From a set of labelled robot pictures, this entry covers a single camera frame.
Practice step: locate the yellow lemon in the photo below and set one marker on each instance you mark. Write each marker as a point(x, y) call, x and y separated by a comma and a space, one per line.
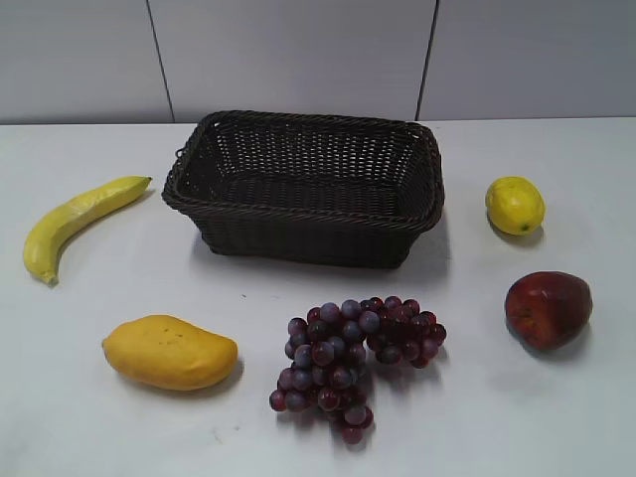
point(515, 206)

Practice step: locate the black wicker basket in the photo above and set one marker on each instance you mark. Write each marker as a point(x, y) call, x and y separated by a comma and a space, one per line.
point(311, 188)

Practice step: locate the red grape bunch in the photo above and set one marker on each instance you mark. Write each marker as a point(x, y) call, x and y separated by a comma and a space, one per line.
point(329, 349)

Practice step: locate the yellow mango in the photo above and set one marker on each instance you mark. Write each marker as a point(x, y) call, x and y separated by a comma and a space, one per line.
point(168, 353)

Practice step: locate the red apple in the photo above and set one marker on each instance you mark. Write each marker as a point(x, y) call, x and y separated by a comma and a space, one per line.
point(548, 309)

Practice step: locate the yellow banana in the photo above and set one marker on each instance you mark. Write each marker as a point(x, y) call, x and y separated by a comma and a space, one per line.
point(45, 241)

